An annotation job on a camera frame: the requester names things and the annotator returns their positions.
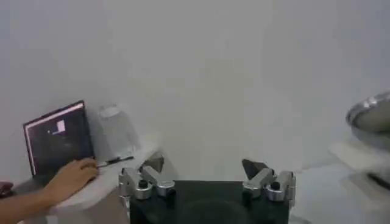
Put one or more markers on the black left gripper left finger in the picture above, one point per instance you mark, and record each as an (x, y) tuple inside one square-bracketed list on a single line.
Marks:
[(153, 179)]

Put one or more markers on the white steamer base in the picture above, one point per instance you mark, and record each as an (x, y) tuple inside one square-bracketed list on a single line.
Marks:
[(371, 188)]

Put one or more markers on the white cloth-covered side table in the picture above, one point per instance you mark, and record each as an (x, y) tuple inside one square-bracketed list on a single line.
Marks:
[(91, 194)]

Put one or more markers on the black open laptop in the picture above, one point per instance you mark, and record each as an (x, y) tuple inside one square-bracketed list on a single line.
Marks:
[(59, 143)]

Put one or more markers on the steel steamer pot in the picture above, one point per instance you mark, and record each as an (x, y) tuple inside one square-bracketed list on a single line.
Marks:
[(371, 121)]

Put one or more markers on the person's hand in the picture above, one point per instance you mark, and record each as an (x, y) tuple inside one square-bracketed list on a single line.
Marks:
[(71, 179)]

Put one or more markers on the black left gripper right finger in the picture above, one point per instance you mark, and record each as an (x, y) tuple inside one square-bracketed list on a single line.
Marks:
[(260, 179)]

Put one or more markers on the small dark red object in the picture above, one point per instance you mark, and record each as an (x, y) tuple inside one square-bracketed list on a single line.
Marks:
[(5, 188)]

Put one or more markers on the translucent plastic container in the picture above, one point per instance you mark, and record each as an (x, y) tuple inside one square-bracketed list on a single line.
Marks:
[(117, 134)]

